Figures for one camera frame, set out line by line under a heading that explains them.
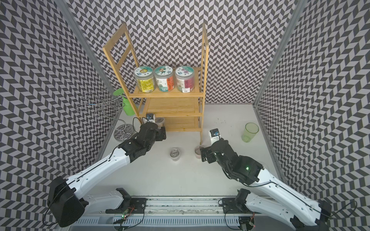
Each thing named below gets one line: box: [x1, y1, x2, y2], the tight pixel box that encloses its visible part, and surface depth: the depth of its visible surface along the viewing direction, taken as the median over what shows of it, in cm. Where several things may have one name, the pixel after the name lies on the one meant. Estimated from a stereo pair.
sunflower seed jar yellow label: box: [133, 65, 155, 93], surface depth 61 cm
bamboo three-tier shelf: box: [102, 23, 210, 145], surface depth 76 cm
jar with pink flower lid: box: [174, 65, 195, 93], surface depth 61 cm
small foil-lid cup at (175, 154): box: [170, 147, 181, 162], surface depth 88 cm
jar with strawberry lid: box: [153, 65, 175, 92], surface depth 61 cm
